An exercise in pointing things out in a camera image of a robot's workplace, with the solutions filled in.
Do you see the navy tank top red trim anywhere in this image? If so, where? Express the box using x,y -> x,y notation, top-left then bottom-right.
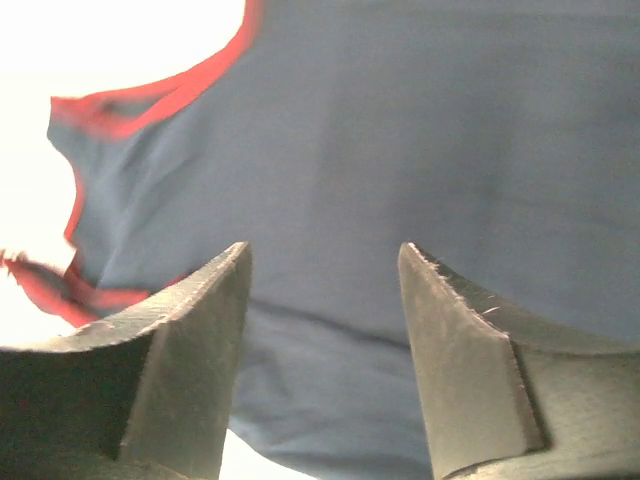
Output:
1,1 -> 639,479

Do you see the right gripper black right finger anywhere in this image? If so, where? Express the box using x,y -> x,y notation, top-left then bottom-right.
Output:
398,243 -> 639,479

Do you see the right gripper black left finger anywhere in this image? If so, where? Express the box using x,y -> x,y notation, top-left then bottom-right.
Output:
1,242 -> 252,479

